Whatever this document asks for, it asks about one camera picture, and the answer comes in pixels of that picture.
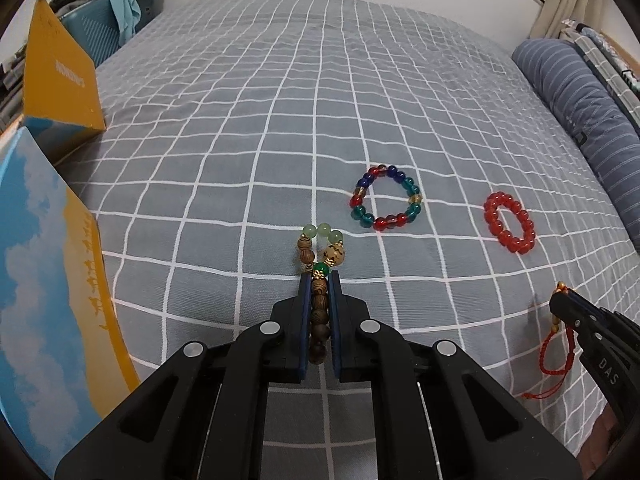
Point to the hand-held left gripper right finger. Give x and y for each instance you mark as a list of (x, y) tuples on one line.
[(335, 330)]

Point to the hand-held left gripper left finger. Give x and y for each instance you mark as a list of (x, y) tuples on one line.
[(303, 330)]

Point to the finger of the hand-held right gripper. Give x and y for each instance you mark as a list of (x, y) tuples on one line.
[(567, 310), (592, 306)]

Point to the blue and yellow cardboard box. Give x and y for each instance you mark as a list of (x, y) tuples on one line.
[(50, 260)]

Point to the person's right hand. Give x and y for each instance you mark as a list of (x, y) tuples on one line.
[(605, 442)]

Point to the blue striped pillow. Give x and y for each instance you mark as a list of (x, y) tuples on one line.
[(585, 110)]

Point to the folded grey plaid quilt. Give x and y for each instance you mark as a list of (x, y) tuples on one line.
[(605, 60)]

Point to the teal suitcase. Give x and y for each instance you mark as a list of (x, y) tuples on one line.
[(95, 30)]

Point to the light blue cloth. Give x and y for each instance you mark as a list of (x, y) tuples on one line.
[(122, 7)]

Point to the stack of dark boxes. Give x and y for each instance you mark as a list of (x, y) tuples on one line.
[(10, 90)]

